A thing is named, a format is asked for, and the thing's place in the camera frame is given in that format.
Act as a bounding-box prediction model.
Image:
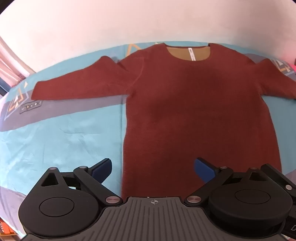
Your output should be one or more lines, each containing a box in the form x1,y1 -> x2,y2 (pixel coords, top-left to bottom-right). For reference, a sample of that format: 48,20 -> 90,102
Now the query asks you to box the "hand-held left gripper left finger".
36,158 -> 123,206

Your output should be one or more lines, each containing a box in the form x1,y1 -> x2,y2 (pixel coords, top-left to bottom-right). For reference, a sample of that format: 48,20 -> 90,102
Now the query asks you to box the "red long-sleeve sweater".
31,42 -> 296,200

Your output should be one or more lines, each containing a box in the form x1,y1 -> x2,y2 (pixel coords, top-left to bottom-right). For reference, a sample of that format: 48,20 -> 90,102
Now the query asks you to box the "orange box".
0,220 -> 12,237

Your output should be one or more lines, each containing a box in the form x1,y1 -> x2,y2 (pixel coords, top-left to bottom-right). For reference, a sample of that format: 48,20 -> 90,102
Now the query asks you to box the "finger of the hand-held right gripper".
261,163 -> 296,193

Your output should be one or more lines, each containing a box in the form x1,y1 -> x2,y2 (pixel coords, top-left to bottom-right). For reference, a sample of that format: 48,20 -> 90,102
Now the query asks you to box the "teal grey printed blanket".
0,41 -> 296,239

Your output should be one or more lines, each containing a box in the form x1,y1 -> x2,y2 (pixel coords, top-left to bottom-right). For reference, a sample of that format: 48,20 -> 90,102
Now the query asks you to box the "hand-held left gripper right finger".
184,158 -> 271,206

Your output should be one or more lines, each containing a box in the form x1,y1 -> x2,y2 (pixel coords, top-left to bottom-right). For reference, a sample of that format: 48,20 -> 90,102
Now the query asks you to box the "pink striped curtain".
0,36 -> 36,93

